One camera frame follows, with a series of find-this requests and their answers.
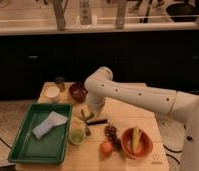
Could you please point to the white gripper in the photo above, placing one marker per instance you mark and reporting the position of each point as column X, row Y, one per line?
column 95, row 104

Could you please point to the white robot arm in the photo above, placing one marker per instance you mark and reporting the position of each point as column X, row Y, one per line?
column 181, row 106

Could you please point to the white small cup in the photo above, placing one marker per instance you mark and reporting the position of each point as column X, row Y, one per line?
column 53, row 93

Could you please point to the dark red bowl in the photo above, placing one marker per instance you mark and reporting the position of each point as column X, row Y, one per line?
column 78, row 91

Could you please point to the small brush tool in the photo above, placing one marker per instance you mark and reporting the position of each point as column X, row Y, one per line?
column 87, row 130

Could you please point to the purple grape bunch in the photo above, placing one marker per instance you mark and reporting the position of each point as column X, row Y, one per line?
column 110, row 132

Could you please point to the blue grey sponge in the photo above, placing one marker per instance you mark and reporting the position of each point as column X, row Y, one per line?
column 54, row 119

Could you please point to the orange fruit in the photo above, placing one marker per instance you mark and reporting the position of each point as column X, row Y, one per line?
column 106, row 148

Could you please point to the orange bowl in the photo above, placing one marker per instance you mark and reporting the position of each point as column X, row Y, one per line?
column 145, row 145

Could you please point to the green plastic tray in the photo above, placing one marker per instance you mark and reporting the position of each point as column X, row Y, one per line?
column 50, row 149

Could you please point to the black handled knife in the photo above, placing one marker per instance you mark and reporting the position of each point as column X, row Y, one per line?
column 98, row 121

